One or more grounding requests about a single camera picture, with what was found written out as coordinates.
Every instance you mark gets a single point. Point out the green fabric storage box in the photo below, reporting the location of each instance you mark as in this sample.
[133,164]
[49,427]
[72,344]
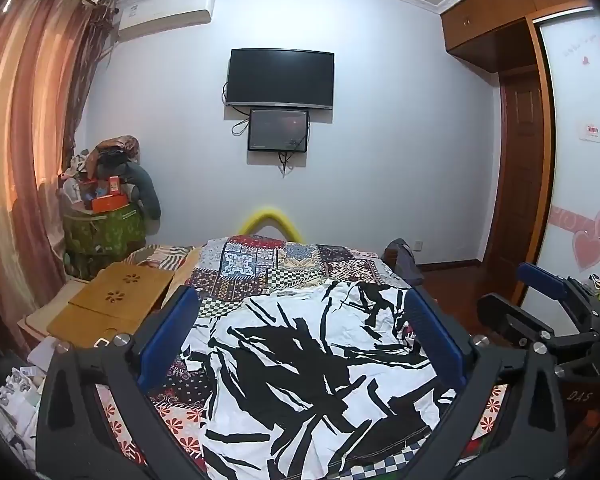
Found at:
[110,235]

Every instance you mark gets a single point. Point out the small black wall monitor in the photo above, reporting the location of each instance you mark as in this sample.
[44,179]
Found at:
[278,130]

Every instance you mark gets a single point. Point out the yellow foam tube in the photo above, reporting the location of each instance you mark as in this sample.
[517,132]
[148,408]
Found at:
[267,212]

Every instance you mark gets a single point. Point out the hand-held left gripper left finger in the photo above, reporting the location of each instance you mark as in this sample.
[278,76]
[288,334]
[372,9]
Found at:
[180,320]

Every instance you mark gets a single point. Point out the pile of clothes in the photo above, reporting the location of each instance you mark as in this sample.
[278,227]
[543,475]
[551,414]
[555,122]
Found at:
[112,147]

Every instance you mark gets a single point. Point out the wooden folding lap table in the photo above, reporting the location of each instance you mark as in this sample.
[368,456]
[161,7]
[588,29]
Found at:
[115,300]

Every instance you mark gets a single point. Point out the red and white striped cloth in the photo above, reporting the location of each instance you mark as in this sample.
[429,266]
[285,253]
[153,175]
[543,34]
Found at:
[162,257]

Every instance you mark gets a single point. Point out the pile of white papers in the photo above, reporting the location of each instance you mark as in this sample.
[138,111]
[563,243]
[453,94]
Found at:
[22,400]

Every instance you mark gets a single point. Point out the patchwork patterned blanket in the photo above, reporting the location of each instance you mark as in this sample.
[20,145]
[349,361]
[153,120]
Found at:
[260,265]

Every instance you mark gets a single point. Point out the red and white door sticker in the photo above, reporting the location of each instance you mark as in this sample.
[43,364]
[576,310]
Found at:
[591,131]

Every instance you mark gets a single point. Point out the white air conditioner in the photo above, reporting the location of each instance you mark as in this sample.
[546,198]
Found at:
[165,12]

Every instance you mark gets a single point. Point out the dark bag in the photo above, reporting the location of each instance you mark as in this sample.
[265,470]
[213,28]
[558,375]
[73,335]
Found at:
[402,262]

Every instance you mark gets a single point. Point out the brown wooden door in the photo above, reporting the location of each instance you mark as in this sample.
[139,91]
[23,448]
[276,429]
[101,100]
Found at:
[517,175]

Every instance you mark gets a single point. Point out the black and white t-shirt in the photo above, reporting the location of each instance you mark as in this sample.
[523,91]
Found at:
[305,375]

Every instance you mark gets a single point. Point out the black wall television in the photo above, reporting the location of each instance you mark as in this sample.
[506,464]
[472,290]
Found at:
[280,77]

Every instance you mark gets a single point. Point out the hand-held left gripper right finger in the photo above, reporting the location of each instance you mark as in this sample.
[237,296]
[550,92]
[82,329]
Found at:
[430,330]

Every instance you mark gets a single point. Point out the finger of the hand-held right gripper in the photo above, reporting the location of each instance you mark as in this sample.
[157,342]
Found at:
[515,320]
[542,280]

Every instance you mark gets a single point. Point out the wooden wardrobe with white door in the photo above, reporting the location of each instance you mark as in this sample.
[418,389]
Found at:
[575,110]

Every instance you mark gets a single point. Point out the orange box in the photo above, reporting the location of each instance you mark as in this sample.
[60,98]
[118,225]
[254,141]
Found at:
[110,204]

